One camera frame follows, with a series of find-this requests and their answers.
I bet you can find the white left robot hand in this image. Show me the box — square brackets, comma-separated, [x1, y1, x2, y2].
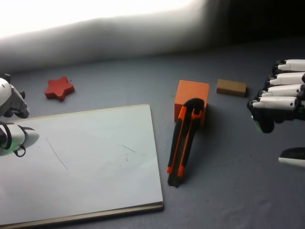
[0, 73, 40, 157]

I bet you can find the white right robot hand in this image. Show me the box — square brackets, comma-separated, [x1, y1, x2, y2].
[247, 59, 305, 170]

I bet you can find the orange black utility knife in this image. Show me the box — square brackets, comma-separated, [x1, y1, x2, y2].
[166, 97, 206, 189]

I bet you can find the brown rectangular block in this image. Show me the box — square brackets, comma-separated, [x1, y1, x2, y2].
[216, 78, 247, 97]

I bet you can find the red star block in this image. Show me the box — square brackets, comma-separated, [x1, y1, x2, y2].
[44, 75, 76, 103]

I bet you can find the white paper pad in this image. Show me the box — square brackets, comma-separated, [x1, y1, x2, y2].
[0, 104, 164, 227]

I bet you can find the orange cube block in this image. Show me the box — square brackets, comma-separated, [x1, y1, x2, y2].
[173, 80, 211, 129]

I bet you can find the grey table cloth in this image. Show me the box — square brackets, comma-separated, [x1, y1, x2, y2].
[0, 42, 305, 229]

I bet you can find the white backdrop sheet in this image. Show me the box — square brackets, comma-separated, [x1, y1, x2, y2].
[0, 0, 229, 74]

